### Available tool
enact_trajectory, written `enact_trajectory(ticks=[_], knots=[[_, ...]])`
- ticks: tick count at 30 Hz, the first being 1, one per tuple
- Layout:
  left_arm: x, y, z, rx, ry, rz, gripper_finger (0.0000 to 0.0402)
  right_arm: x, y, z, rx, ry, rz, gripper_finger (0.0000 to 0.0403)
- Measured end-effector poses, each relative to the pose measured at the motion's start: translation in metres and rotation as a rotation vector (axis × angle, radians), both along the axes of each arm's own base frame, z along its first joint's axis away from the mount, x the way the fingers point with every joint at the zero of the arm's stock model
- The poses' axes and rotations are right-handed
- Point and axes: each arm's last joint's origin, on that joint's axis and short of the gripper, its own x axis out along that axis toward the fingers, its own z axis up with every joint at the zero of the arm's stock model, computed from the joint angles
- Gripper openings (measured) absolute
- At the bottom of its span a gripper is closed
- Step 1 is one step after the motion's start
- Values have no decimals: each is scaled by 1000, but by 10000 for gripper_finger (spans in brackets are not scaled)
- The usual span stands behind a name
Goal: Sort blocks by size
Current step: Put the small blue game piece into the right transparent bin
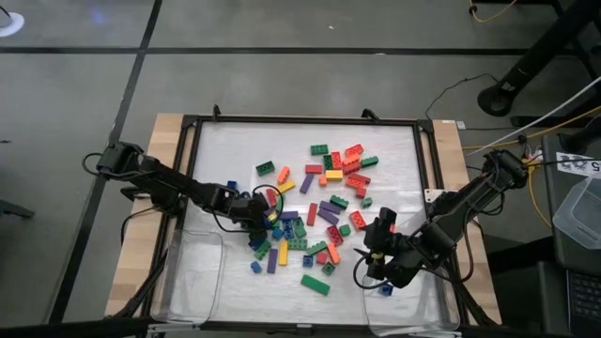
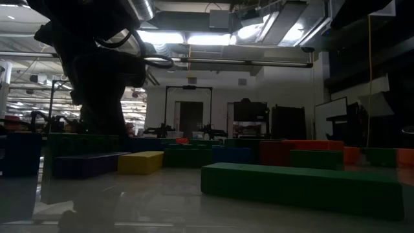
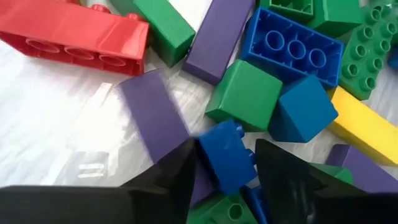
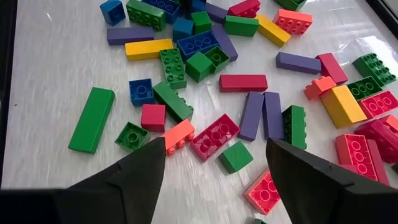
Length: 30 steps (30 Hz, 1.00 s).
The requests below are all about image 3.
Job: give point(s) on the small green toy block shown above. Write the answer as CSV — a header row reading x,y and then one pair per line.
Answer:
x,y
245,93
335,15
289,18

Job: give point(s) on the small blue toy block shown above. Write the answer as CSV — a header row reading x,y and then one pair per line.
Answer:
x,y
255,205
304,112

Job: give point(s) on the long purple toy block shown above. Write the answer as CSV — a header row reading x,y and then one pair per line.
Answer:
x,y
367,171
152,115
214,43

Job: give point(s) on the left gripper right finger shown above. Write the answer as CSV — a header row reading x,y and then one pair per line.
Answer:
x,y
286,186

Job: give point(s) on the long green toy block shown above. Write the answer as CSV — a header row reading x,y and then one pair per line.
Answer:
x,y
168,34

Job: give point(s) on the long red toy block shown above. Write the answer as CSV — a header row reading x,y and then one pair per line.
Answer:
x,y
77,31

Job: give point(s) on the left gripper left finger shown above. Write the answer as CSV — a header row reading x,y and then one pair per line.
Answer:
x,y
155,202

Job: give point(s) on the white plastic table sheet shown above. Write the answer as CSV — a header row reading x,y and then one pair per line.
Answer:
x,y
62,124

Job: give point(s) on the long yellow toy block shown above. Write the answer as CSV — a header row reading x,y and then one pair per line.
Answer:
x,y
363,124

